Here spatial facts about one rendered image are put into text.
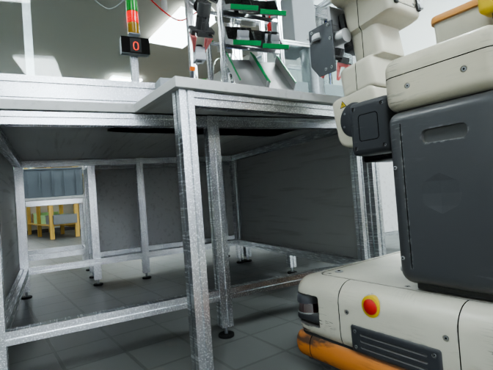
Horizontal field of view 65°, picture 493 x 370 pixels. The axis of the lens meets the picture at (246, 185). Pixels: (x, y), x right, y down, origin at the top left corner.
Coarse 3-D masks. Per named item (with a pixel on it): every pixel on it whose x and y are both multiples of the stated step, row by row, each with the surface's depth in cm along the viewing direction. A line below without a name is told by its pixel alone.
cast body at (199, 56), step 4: (196, 48) 165; (200, 48) 165; (204, 48) 166; (196, 52) 164; (200, 52) 164; (204, 52) 166; (196, 56) 164; (200, 56) 164; (204, 56) 165; (196, 60) 165; (200, 60) 166; (204, 60) 166; (196, 64) 171
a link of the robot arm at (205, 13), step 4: (200, 0) 156; (204, 0) 156; (196, 4) 159; (200, 4) 155; (204, 4) 154; (208, 4) 155; (200, 8) 155; (204, 8) 155; (208, 8) 156; (200, 12) 156; (204, 12) 156; (208, 12) 157; (204, 16) 158; (208, 16) 158
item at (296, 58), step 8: (296, 48) 267; (304, 48) 270; (272, 56) 266; (288, 56) 263; (296, 56) 266; (304, 56) 269; (344, 56) 286; (288, 64) 263; (296, 64) 266; (304, 64) 269; (336, 64) 282; (296, 72) 266; (304, 72) 269; (336, 72) 282; (296, 80) 265; (304, 80) 268; (328, 80) 278; (336, 80) 281; (296, 88) 265; (304, 88) 268; (328, 88) 277; (336, 88) 281
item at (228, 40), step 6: (228, 30) 194; (234, 30) 195; (228, 36) 195; (234, 36) 196; (252, 36) 183; (228, 42) 177; (234, 42) 170; (240, 42) 171; (246, 42) 172; (252, 42) 172; (258, 42) 173
